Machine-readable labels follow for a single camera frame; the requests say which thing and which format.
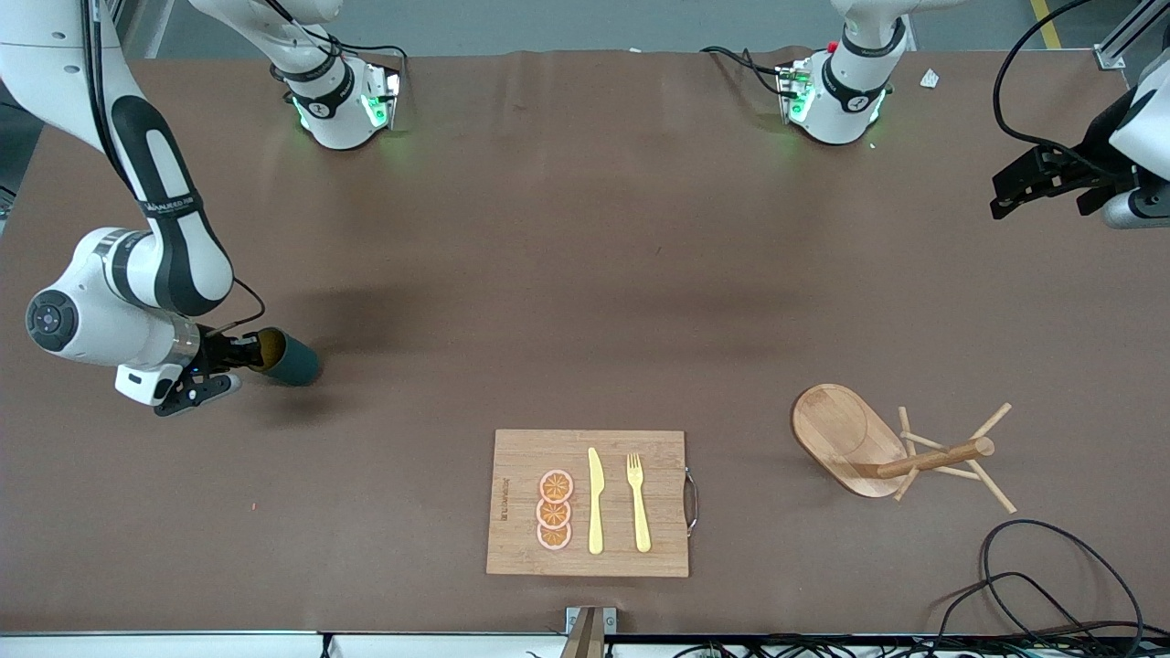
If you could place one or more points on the wooden cutting board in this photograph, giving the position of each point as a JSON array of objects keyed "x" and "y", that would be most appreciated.
[{"x": 585, "y": 439}]

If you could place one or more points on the yellow plastic fork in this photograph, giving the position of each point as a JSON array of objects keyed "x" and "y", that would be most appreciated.
[{"x": 640, "y": 512}]

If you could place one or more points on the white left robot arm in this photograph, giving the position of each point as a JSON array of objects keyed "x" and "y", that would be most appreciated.
[{"x": 845, "y": 100}]

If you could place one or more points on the wooden mug rack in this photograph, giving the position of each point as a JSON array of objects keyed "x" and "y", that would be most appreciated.
[{"x": 841, "y": 434}]

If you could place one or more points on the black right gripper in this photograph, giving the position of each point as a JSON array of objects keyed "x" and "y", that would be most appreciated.
[{"x": 222, "y": 351}]

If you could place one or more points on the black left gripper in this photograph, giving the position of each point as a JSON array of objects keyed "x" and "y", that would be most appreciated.
[{"x": 1093, "y": 148}]

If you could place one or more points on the metal bracket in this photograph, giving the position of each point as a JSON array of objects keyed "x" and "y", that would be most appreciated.
[{"x": 590, "y": 621}]

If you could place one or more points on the orange slice toy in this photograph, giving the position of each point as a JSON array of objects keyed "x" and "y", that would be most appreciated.
[
  {"x": 553, "y": 514},
  {"x": 556, "y": 486},
  {"x": 554, "y": 537}
]

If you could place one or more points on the yellow plastic knife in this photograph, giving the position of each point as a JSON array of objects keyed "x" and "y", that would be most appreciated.
[{"x": 596, "y": 503}]

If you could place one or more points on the teal ribbed mug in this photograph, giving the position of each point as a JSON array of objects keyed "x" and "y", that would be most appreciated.
[{"x": 294, "y": 360}]

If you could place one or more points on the brown table cover sheet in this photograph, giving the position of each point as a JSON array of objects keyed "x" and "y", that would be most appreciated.
[{"x": 548, "y": 274}]

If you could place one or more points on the white paper scrap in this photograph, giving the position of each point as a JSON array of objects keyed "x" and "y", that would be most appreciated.
[{"x": 929, "y": 79}]

